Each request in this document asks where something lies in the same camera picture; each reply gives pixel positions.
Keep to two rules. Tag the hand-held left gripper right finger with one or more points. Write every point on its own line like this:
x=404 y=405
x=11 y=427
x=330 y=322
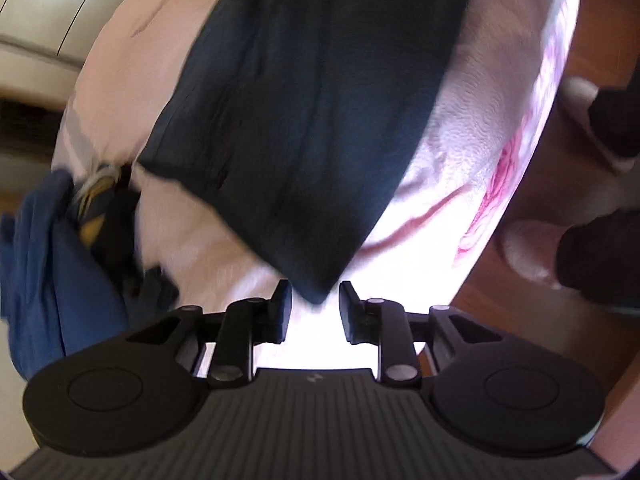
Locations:
x=350 y=310

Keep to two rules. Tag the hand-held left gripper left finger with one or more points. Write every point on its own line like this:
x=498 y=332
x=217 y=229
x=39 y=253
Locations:
x=282 y=310

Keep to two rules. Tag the black garment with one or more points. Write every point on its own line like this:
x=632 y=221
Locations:
x=310 y=110

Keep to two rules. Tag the blue garment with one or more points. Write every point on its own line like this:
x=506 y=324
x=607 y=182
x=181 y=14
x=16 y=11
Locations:
x=50 y=270

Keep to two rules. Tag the striped dark garment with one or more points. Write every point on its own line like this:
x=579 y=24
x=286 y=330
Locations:
x=115 y=240

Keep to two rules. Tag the pink grey bedspread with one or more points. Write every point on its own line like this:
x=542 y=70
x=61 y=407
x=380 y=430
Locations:
x=475 y=135

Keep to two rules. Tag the person's dark trouser leg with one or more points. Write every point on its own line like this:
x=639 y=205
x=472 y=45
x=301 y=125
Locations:
x=600 y=260
x=617 y=120

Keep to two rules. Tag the cream panelled wardrobe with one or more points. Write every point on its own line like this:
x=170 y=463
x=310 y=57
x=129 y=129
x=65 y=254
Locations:
x=40 y=10

